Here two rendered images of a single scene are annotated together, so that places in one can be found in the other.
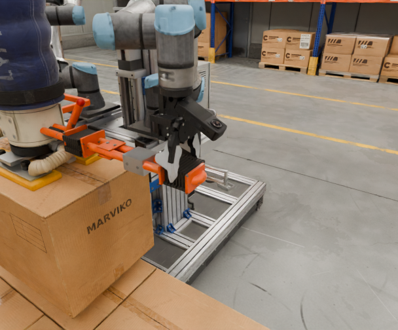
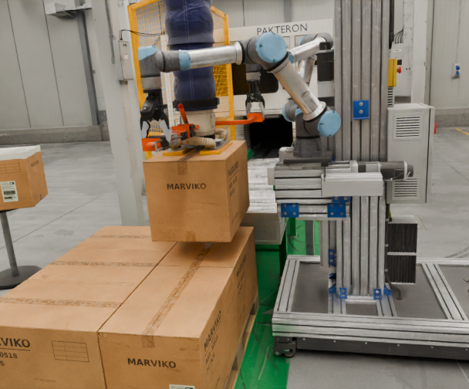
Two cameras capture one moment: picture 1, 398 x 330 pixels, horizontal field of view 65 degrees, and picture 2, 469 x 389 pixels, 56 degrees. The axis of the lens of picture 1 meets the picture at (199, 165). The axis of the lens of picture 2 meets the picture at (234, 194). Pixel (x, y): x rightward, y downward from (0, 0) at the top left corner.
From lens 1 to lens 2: 1.70 m
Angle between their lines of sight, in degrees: 65
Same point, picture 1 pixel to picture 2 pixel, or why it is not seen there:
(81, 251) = (161, 197)
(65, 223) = (153, 172)
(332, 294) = not seen: outside the picture
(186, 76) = (144, 82)
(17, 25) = not seen: hidden behind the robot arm
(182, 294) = (214, 283)
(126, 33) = not seen: hidden behind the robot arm
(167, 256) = (308, 308)
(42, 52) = (193, 79)
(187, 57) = (143, 72)
